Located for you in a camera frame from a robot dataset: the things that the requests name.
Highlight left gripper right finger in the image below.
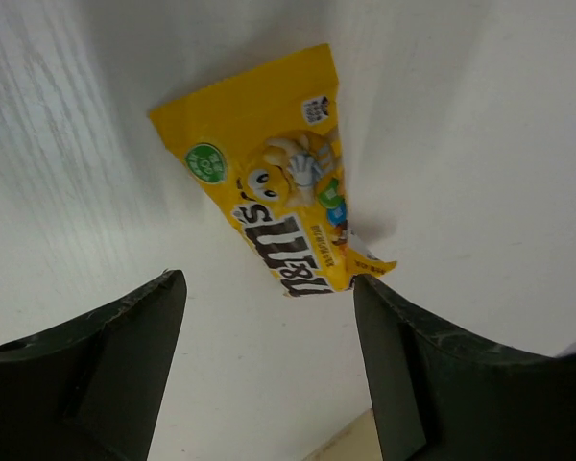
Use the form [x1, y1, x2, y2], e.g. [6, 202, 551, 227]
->
[353, 275, 576, 460]

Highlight yellow M&M's pack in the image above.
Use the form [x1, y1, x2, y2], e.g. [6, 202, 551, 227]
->
[149, 44, 393, 298]

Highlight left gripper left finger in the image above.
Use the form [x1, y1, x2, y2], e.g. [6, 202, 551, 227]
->
[0, 270, 187, 460]

